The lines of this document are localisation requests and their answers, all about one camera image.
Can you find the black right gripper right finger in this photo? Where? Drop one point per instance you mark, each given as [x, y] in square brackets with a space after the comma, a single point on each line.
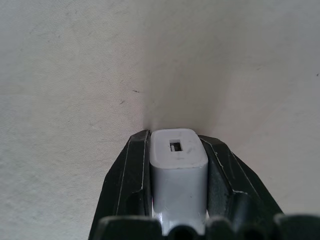
[232, 175]

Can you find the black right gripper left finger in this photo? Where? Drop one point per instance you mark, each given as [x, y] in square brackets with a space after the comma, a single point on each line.
[127, 180]

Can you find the white USB charger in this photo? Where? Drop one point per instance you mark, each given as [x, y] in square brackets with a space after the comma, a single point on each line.
[179, 180]

